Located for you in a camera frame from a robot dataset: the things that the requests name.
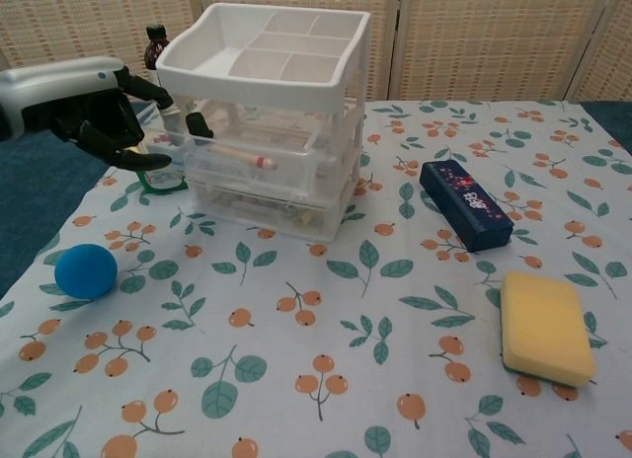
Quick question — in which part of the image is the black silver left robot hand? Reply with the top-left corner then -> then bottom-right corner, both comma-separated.
0,56 -> 215,173

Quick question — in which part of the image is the small bottle red print label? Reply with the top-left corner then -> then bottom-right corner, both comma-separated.
145,129 -> 197,158

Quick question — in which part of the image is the clear plastic drawer with pen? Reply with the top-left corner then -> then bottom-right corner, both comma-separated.
145,97 -> 325,192

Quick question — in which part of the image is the white drawer organizer box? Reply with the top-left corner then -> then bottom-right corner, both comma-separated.
155,2 -> 371,245

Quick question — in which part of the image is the blue pencil case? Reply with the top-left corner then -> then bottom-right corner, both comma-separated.
419,159 -> 515,254

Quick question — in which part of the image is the dark bottle with white label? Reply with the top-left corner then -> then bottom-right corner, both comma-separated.
143,23 -> 183,118

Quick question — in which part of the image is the yellow lid green container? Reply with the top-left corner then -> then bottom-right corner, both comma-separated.
139,151 -> 190,196

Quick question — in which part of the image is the wooden pen red white tip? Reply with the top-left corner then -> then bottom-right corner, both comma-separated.
210,144 -> 279,174

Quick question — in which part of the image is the blue foam ball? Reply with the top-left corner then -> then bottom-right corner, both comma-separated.
53,244 -> 119,300

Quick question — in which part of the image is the floral print tablecloth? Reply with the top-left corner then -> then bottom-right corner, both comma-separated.
0,100 -> 632,458

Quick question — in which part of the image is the woven bamboo folding screen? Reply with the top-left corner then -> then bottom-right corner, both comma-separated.
0,0 -> 632,104

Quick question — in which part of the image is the yellow sponge green base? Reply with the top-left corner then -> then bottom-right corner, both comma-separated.
500,271 -> 595,388

